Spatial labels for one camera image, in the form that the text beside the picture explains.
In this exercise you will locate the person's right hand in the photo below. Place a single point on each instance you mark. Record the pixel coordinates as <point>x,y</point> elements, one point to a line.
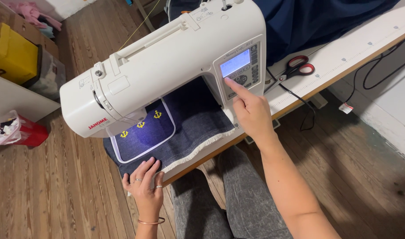
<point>254,114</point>

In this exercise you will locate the person's left hand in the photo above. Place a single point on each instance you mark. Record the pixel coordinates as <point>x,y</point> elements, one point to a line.
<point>146,196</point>

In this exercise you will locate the red and black scissors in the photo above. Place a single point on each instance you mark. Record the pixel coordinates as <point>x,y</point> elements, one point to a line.
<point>289,73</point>

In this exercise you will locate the fringed denim cloth, yellow anchors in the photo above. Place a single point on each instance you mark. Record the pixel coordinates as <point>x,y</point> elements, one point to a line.
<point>196,122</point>

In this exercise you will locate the white embroidery hoop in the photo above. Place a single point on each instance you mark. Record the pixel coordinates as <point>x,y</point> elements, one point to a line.
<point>169,116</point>

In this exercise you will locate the person's grey jeans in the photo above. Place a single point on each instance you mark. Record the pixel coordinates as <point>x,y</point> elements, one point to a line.
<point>249,199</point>

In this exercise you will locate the white embroidery sewing machine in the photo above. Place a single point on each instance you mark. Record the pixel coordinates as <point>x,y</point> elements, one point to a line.
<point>176,49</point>

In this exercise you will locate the navy blue fabric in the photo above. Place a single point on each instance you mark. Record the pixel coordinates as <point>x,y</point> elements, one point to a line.
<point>305,23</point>

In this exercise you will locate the red bin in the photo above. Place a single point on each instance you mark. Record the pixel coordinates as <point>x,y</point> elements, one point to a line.
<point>33,132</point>

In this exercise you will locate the yellow thread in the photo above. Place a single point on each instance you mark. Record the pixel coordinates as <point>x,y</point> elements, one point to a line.
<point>137,28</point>

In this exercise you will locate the clear plastic bin, black lid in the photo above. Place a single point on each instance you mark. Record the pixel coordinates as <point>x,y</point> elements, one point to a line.
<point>51,78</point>

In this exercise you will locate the clear container of scraps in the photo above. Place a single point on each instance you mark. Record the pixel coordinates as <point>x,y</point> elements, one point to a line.
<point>4,129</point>

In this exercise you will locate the white cabinet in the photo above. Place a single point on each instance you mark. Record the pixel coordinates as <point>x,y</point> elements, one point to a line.
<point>13,99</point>

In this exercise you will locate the yellow box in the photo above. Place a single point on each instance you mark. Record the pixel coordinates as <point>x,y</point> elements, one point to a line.
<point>11,56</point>

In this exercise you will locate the brown cardboard box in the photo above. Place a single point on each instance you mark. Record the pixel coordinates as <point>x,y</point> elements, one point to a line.
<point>26,28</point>

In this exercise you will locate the pink cloth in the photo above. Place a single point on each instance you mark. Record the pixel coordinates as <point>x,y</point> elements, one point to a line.
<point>31,13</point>

